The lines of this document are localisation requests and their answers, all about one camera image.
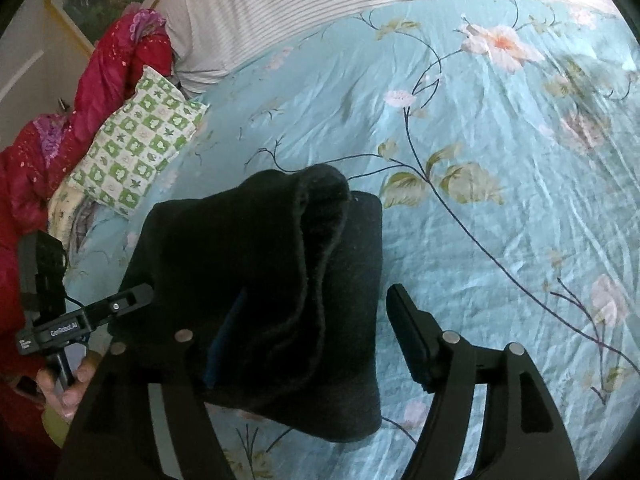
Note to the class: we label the green checked pillow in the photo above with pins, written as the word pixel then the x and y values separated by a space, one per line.
pixel 135 145

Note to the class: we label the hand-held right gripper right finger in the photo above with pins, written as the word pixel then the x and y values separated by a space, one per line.
pixel 412 340

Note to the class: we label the red quilt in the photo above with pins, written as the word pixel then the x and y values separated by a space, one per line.
pixel 45 170

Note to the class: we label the pale yellow floral cloth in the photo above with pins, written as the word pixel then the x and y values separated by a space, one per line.
pixel 70 220

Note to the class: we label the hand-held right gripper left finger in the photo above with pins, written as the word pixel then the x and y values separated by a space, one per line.
pixel 222 355

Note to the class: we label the person's left hand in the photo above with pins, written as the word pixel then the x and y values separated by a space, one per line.
pixel 75 390

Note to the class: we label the light blue floral bed sheet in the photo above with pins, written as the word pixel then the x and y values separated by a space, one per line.
pixel 500 210

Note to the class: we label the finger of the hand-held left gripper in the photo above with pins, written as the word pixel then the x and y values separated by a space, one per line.
pixel 117 306

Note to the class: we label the black pants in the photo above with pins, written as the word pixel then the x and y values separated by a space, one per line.
pixel 280 280

